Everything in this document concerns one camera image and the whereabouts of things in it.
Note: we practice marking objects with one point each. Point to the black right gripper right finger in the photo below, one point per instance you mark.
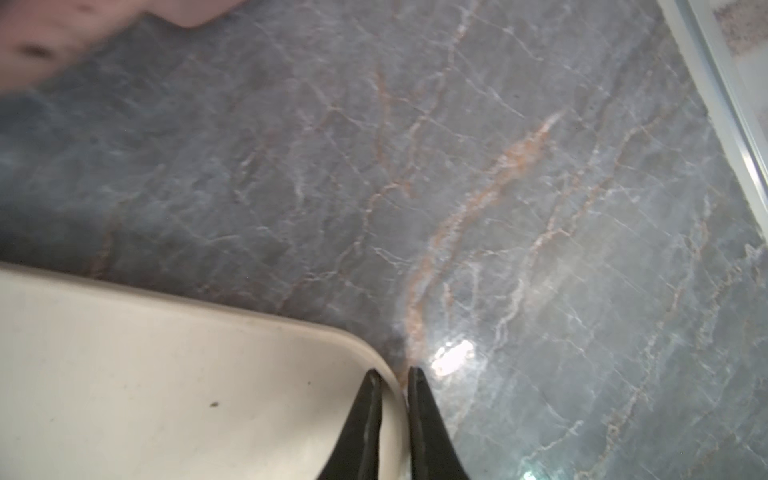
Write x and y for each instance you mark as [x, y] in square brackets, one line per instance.
[432, 454]

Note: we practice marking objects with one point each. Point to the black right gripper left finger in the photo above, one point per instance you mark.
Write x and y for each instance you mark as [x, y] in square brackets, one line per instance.
[356, 453]

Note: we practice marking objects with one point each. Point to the beige rectangular tray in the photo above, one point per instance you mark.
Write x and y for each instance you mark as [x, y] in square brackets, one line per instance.
[100, 381]

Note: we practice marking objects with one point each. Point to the pink mug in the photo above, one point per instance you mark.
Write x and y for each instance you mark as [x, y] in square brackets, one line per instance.
[40, 38]

